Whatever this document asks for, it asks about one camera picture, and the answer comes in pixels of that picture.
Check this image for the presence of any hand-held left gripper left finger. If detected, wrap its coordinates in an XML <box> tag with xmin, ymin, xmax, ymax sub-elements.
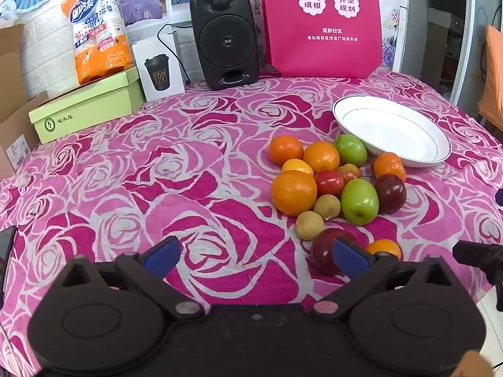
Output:
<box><xmin>55</xmin><ymin>236</ymin><xmax>205</xmax><ymax>320</ymax></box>

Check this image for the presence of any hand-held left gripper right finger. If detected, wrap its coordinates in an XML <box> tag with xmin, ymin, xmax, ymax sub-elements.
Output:
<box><xmin>308</xmin><ymin>238</ymin><xmax>458</xmax><ymax>320</ymax></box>

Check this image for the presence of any dark red apple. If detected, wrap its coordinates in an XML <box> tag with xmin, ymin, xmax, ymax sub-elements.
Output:
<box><xmin>373</xmin><ymin>173</ymin><xmax>407</xmax><ymax>215</ymax></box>
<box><xmin>312</xmin><ymin>228</ymin><xmax>358</xmax><ymax>276</ymax></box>

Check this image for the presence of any brown longan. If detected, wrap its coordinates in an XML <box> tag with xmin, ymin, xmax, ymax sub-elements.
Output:
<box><xmin>313</xmin><ymin>194</ymin><xmax>342</xmax><ymax>221</ymax></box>
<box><xmin>296</xmin><ymin>211</ymin><xmax>326</xmax><ymax>241</ymax></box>

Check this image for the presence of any round green apple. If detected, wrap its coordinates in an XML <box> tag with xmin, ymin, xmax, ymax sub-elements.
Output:
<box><xmin>340</xmin><ymin>178</ymin><xmax>380</xmax><ymax>226</ymax></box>

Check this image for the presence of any small red apple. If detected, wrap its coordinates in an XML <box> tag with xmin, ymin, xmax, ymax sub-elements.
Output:
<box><xmin>313</xmin><ymin>170</ymin><xmax>345</xmax><ymax>199</ymax></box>

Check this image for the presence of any red and green apple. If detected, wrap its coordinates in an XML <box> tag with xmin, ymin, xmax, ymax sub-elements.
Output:
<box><xmin>337</xmin><ymin>163</ymin><xmax>361</xmax><ymax>183</ymax></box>

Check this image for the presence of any large orange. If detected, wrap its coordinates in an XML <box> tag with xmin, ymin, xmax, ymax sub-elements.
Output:
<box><xmin>271</xmin><ymin>170</ymin><xmax>318</xmax><ymax>217</ymax></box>

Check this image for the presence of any bumpy tangerine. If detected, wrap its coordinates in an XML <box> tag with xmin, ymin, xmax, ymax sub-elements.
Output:
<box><xmin>372</xmin><ymin>152</ymin><xmax>407</xmax><ymax>182</ymax></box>

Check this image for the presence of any small yellow orange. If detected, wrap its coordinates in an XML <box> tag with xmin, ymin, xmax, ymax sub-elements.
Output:
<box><xmin>281</xmin><ymin>158</ymin><xmax>315</xmax><ymax>177</ymax></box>

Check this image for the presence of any elongated green apple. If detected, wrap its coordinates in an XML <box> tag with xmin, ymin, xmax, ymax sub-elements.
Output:
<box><xmin>334</xmin><ymin>134</ymin><xmax>369</xmax><ymax>167</ymax></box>

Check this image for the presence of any white plate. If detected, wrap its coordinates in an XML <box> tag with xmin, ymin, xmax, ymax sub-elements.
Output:
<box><xmin>332</xmin><ymin>95</ymin><xmax>452</xmax><ymax>168</ymax></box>

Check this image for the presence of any pink rose tablecloth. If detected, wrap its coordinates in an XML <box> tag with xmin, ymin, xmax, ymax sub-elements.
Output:
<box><xmin>0</xmin><ymin>67</ymin><xmax>503</xmax><ymax>377</ymax></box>

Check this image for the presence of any black flat device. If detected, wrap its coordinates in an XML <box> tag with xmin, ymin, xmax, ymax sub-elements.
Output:
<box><xmin>0</xmin><ymin>226</ymin><xmax>18</xmax><ymax>307</ymax></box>

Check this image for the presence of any green shoe box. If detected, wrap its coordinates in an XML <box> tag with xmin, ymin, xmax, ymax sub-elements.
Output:
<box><xmin>28</xmin><ymin>66</ymin><xmax>146</xmax><ymax>145</ymax></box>

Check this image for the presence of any cardboard box with label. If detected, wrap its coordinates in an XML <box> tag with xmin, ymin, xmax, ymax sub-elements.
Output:
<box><xmin>0</xmin><ymin>90</ymin><xmax>50</xmax><ymax>183</ymax></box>

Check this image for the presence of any white box with cup picture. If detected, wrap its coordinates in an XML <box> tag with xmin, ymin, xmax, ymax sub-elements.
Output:
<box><xmin>131</xmin><ymin>39</ymin><xmax>186</xmax><ymax>103</ymax></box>

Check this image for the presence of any pink fabric bag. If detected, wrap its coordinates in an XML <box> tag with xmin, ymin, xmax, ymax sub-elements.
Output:
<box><xmin>258</xmin><ymin>0</ymin><xmax>384</xmax><ymax>80</ymax></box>

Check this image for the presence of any orange paper cup package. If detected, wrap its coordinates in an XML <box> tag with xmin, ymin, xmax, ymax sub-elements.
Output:
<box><xmin>61</xmin><ymin>0</ymin><xmax>134</xmax><ymax>86</ymax></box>

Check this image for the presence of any black speaker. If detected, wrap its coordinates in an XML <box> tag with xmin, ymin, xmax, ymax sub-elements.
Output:
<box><xmin>190</xmin><ymin>0</ymin><xmax>261</xmax><ymax>91</ymax></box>

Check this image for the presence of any open cardboard box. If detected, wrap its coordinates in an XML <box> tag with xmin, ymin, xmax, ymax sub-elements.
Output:
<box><xmin>0</xmin><ymin>24</ymin><xmax>26</xmax><ymax>126</ymax></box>

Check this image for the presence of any purple bedding poster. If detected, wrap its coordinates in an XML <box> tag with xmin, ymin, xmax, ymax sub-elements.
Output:
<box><xmin>118</xmin><ymin>0</ymin><xmax>171</xmax><ymax>26</ymax></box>

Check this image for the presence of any white door frame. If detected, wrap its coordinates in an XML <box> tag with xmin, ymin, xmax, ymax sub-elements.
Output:
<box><xmin>449</xmin><ymin>2</ymin><xmax>503</xmax><ymax>105</ymax></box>

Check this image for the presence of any black cable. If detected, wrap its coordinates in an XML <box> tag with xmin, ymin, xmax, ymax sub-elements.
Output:
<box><xmin>157</xmin><ymin>24</ymin><xmax>205</xmax><ymax>83</ymax></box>

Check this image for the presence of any floral wall covering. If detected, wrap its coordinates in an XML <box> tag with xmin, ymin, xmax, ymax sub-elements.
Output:
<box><xmin>377</xmin><ymin>0</ymin><xmax>409</xmax><ymax>67</ymax></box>

